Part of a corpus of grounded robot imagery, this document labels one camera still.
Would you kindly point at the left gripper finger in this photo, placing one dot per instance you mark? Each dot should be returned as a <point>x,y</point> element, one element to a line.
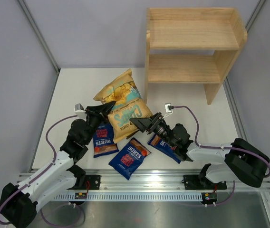
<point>97,109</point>
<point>106,110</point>

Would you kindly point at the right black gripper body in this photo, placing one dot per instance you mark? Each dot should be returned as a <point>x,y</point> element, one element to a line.
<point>159,127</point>

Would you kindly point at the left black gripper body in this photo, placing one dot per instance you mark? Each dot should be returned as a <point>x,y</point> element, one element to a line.
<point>94,120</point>

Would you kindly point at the blue burts bag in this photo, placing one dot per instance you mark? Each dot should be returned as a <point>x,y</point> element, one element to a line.
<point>160,145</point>
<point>129,158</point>
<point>103,141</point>

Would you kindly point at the yellow kettle chips bag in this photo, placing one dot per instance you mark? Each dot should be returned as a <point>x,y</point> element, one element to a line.
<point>128,104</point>

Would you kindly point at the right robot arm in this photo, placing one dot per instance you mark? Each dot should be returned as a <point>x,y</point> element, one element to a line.
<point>238,160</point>

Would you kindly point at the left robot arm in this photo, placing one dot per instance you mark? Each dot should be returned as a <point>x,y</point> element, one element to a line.
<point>19,204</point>

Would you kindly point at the wooden two-tier shelf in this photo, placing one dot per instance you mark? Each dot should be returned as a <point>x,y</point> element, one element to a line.
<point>193,45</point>

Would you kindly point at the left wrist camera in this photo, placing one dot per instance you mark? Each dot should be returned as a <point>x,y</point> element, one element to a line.
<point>79,111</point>

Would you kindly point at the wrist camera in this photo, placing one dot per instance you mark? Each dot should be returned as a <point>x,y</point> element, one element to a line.
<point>168,110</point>
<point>79,111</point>

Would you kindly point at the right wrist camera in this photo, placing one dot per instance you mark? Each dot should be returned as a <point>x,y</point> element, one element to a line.
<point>168,110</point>

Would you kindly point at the aluminium mounting rail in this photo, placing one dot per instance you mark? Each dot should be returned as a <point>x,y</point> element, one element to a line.
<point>151,181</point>

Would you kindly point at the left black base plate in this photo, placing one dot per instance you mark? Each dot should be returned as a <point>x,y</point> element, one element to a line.
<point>90,181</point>

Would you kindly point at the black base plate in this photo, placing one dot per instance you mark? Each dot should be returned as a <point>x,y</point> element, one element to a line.
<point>192,181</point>
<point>90,181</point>

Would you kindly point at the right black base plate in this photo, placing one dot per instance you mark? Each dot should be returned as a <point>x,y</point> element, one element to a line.
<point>192,181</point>

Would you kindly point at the white slotted cable duct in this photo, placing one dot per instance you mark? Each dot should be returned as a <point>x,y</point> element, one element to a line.
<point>129,196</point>

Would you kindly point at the left aluminium frame post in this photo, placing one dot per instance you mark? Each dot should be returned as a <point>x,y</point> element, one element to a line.
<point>25,9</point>

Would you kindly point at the aluminium frame post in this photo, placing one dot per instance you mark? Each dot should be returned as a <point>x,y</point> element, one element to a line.
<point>25,9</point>
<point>258,8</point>

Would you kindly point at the right aluminium frame post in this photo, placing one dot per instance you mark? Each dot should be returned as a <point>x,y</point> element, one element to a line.
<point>258,8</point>

